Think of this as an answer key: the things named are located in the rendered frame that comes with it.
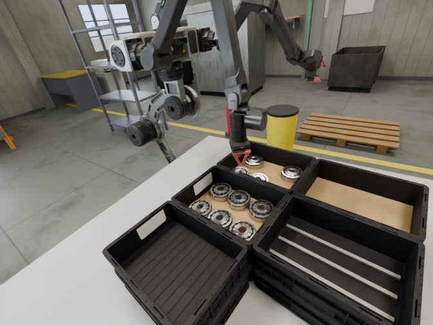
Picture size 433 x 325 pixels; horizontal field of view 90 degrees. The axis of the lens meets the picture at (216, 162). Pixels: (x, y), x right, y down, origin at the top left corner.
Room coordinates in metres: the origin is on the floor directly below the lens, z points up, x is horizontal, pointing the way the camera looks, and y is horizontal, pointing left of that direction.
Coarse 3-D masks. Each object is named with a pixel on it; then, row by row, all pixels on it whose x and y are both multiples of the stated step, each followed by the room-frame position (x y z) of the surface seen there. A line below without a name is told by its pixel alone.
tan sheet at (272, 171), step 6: (264, 162) 1.01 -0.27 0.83; (246, 168) 0.98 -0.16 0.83; (264, 168) 0.95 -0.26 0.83; (270, 168) 0.95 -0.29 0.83; (276, 168) 0.94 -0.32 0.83; (282, 168) 0.93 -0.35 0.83; (264, 174) 0.90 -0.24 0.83; (270, 174) 0.90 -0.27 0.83; (276, 174) 0.89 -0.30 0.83; (270, 180) 0.85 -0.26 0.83; (276, 180) 0.84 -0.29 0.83; (282, 180) 0.84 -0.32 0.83; (282, 186) 0.79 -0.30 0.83; (288, 186) 0.78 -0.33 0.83
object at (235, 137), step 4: (232, 128) 0.69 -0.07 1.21; (236, 128) 0.69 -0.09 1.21; (240, 128) 0.68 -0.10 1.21; (244, 128) 0.69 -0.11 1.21; (232, 132) 0.69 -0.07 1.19; (236, 132) 0.68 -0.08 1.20; (240, 132) 0.68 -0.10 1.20; (244, 132) 0.69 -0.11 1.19; (232, 136) 0.70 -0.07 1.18; (236, 136) 0.68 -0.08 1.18; (240, 136) 0.68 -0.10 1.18; (244, 136) 0.69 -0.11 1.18; (232, 140) 0.70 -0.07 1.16; (236, 140) 0.68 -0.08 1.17; (240, 140) 0.68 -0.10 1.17; (244, 140) 0.69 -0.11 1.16; (248, 140) 0.69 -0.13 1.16; (232, 144) 0.67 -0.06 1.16; (236, 144) 0.67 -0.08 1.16; (240, 144) 0.66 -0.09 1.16; (244, 144) 0.66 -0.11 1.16; (248, 144) 0.66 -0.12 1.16; (232, 148) 0.66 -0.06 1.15; (236, 148) 0.66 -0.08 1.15
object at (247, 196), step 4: (232, 192) 0.76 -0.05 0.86; (236, 192) 0.76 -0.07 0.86; (240, 192) 0.75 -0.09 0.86; (244, 192) 0.75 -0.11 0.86; (228, 196) 0.74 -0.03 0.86; (232, 196) 0.73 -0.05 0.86; (244, 196) 0.72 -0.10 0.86; (248, 196) 0.72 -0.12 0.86; (228, 200) 0.71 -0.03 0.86; (232, 200) 0.71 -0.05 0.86; (244, 200) 0.70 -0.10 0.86; (248, 200) 0.69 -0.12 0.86; (232, 204) 0.68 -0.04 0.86; (236, 204) 0.68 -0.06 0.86; (240, 204) 0.67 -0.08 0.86; (244, 204) 0.67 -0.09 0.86
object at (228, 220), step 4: (212, 212) 0.65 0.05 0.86; (216, 212) 0.65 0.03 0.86; (220, 212) 0.64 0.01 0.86; (224, 212) 0.64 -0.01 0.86; (228, 212) 0.64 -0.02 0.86; (208, 216) 0.63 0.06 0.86; (212, 216) 0.63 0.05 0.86; (228, 216) 0.62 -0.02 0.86; (212, 220) 0.61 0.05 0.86; (228, 220) 0.60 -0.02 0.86; (220, 224) 0.58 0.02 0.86; (224, 224) 0.58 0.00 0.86; (228, 224) 0.57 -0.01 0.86
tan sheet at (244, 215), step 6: (204, 198) 0.78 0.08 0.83; (210, 198) 0.77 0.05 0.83; (252, 198) 0.74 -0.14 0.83; (216, 204) 0.73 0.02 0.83; (222, 204) 0.72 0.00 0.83; (228, 210) 0.68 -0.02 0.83; (234, 210) 0.68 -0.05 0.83; (246, 210) 0.67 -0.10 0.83; (234, 216) 0.64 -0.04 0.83; (240, 216) 0.64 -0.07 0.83; (246, 216) 0.63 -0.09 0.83; (252, 222) 0.59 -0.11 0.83; (258, 222) 0.59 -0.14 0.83; (258, 228) 0.56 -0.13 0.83
